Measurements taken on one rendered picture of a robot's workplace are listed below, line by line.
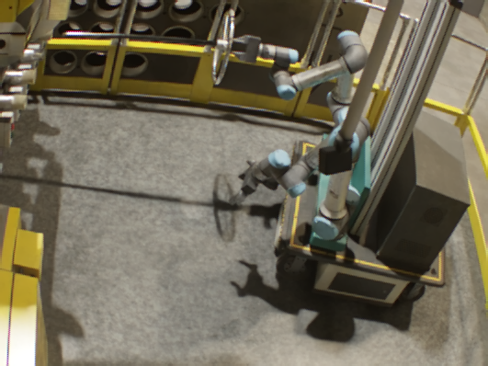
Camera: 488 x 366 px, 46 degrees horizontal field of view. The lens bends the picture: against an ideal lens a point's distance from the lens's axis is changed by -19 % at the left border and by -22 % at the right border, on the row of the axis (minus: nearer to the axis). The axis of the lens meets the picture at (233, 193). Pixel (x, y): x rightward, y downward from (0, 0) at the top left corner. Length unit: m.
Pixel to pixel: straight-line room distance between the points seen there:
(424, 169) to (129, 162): 1.57
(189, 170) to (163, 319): 0.92
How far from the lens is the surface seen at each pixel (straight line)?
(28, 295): 2.36
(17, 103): 2.61
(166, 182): 3.54
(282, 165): 2.75
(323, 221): 2.74
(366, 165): 3.05
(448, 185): 2.92
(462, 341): 3.59
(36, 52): 2.87
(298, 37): 4.73
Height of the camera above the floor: 2.60
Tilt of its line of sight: 47 degrees down
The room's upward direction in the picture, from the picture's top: 19 degrees clockwise
